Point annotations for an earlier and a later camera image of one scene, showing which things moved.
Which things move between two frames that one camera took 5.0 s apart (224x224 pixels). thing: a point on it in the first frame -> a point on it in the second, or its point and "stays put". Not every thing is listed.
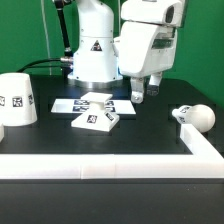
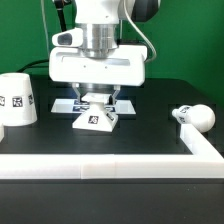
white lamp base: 96,118 stays put
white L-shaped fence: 205,162 stays put
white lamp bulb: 198,115 stays put
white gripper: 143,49 -> 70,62
